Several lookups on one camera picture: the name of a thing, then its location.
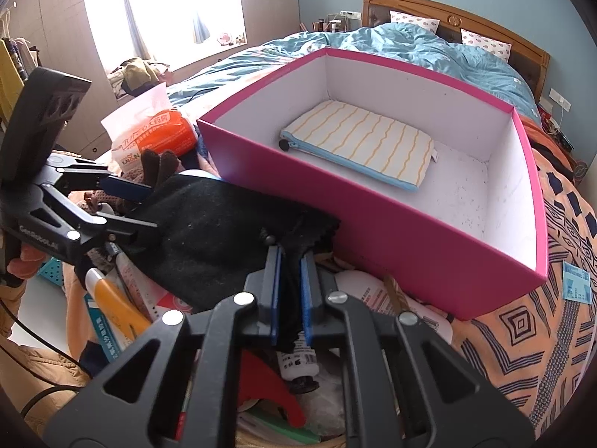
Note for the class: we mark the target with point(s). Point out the green flat box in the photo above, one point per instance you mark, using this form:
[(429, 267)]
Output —
[(284, 431)]

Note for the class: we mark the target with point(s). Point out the small blue packet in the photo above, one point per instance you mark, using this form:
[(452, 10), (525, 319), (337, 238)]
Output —
[(576, 282)]

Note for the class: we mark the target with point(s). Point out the short blue curtain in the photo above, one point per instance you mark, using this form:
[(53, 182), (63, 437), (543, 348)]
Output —
[(200, 28)]

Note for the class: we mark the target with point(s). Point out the person's left hand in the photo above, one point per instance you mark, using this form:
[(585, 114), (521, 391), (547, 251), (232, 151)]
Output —
[(25, 266)]

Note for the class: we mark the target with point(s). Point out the orange tube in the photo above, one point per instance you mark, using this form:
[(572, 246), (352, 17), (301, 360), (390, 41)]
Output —
[(119, 308)]

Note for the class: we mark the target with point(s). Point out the white power strip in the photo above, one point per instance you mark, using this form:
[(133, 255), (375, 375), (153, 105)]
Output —
[(350, 14)]

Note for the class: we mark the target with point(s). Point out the white lotion bottle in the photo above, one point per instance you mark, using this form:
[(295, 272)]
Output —
[(368, 294)]

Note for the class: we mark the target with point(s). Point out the teal perforated tray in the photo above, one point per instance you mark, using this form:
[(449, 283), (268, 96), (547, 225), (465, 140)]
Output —
[(51, 270)]

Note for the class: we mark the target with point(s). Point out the wooden bed headboard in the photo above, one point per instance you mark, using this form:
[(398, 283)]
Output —
[(453, 19)]

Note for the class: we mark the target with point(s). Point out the black cloth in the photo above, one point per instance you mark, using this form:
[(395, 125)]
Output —
[(210, 233)]

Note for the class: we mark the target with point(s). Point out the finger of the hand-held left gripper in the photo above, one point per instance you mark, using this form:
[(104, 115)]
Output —
[(126, 189), (133, 231)]

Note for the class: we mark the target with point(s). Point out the pink cardboard box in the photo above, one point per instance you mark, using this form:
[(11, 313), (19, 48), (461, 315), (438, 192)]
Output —
[(373, 224)]

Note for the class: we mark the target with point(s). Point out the bright window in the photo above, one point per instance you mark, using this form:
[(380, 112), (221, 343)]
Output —
[(177, 4)]

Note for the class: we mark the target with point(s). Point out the brown plush toy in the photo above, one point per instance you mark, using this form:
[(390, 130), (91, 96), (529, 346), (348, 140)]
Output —
[(156, 165)]

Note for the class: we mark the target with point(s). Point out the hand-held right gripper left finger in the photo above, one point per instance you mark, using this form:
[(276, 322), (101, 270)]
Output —
[(275, 289)]

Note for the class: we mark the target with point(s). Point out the small white black-capped bottle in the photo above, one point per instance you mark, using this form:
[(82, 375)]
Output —
[(298, 359)]

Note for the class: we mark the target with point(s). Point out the pile of clothes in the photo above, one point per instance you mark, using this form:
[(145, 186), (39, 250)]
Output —
[(137, 74)]

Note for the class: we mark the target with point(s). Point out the red tape dispenser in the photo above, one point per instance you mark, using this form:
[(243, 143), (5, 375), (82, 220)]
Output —
[(280, 392)]

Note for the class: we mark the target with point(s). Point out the orange and white plastic bag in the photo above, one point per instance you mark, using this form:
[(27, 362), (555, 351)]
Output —
[(158, 130)]

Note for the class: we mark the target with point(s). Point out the white dotted pillow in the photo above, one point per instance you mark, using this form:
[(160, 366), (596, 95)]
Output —
[(415, 21), (487, 44)]

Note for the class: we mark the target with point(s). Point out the yellow striped zipper pouch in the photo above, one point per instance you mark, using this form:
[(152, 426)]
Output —
[(359, 140)]

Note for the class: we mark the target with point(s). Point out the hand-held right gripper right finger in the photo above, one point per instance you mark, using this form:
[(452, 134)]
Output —
[(308, 291)]

